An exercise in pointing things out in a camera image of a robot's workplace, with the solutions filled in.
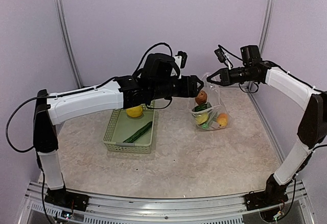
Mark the yellow lemon toy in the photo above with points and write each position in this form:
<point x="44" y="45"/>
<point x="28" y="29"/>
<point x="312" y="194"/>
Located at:
<point x="135" y="112"/>
<point x="202" y="118"/>

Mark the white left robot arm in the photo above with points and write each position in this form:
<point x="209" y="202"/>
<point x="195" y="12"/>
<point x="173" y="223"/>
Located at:
<point x="52" y="109"/>

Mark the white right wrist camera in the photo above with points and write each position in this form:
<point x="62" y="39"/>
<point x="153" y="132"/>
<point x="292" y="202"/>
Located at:
<point x="222" y="57"/>

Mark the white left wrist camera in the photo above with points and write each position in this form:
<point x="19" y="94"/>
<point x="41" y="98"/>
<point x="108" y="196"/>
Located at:
<point x="180" y="60"/>

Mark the yellow lemon toy back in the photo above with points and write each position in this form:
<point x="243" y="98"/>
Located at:
<point x="135" y="112"/>

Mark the aluminium frame post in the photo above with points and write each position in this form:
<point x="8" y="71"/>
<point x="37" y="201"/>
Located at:
<point x="67" y="42"/>
<point x="266" y="25"/>

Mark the front aluminium rail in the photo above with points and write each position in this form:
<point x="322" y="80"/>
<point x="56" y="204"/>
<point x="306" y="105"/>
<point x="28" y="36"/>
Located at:
<point x="101" y="208"/>

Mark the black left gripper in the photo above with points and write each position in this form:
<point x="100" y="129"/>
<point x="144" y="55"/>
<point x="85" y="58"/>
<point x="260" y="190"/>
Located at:
<point x="190" y="89"/>

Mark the yellow lemon toy front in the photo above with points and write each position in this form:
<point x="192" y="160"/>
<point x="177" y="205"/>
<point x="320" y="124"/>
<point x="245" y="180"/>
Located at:
<point x="202" y="118"/>

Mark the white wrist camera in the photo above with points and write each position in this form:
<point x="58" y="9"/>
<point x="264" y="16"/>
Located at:
<point x="180" y="60"/>
<point x="222" y="57"/>

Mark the green bok choy toy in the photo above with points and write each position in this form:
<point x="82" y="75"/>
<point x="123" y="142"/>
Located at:
<point x="205" y="108"/>

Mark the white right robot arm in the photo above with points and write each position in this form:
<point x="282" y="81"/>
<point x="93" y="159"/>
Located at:
<point x="311" y="103"/>

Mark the beige perforated plastic basket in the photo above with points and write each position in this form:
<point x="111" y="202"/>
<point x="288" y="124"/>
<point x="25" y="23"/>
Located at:
<point x="121" y="126"/>

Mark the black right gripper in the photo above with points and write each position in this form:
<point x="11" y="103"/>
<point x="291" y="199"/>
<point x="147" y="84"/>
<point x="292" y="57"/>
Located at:
<point x="226" y="76"/>

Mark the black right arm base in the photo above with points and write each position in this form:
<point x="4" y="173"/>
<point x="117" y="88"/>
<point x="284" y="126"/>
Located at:
<point x="267" y="198"/>

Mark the brown round cake toy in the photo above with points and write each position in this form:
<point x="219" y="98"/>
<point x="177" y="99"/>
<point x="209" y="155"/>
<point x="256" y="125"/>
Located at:
<point x="201" y="98"/>

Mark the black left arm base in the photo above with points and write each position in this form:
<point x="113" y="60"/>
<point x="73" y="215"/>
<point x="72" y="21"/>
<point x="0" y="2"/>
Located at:
<point x="66" y="199"/>

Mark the left aluminium frame post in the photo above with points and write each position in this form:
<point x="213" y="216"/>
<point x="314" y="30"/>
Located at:
<point x="67" y="42"/>

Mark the right aluminium frame post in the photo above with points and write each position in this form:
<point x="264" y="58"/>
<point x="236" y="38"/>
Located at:
<point x="266" y="25"/>

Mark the dark green cucumber toy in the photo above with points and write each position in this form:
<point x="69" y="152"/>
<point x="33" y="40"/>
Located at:
<point x="139" y="133"/>

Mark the clear zip top bag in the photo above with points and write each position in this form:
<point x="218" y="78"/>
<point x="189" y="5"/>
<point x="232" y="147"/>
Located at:
<point x="214" y="98"/>

